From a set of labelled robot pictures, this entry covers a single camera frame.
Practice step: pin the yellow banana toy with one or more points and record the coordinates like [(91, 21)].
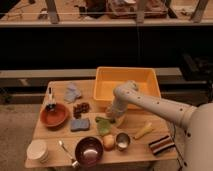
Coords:
[(147, 128)]

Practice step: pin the striped cloth block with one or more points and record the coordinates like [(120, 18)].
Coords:
[(160, 145)]

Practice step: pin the dark purple bowl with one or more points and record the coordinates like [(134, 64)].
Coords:
[(89, 151)]

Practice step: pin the red clay bowl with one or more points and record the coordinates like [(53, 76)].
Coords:
[(55, 117)]

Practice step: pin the small bottle brush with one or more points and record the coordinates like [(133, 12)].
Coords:
[(50, 103)]

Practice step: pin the white paper cup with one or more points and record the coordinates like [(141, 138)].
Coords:
[(37, 151)]

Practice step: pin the metal spoon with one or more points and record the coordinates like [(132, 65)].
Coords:
[(74, 162)]

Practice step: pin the orange round fruit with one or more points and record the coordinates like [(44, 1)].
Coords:
[(108, 142)]

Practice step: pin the blue sponge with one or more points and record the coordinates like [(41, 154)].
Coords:
[(80, 125)]

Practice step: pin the bunch of dark grapes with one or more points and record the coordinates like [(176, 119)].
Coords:
[(79, 109)]

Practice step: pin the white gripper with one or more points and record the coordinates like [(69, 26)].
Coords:
[(116, 110)]

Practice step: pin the small metal cup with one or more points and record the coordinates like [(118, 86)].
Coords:
[(122, 141)]

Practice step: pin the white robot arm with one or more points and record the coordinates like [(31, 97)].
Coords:
[(196, 121)]

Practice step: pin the light blue cloth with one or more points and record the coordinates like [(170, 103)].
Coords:
[(72, 93)]

